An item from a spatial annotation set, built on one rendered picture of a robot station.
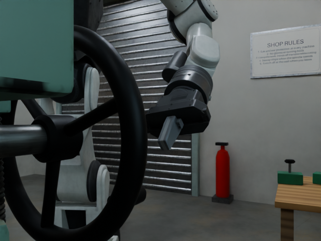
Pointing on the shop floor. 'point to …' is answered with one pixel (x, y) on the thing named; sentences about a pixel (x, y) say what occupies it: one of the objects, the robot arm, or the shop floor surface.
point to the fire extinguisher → (222, 176)
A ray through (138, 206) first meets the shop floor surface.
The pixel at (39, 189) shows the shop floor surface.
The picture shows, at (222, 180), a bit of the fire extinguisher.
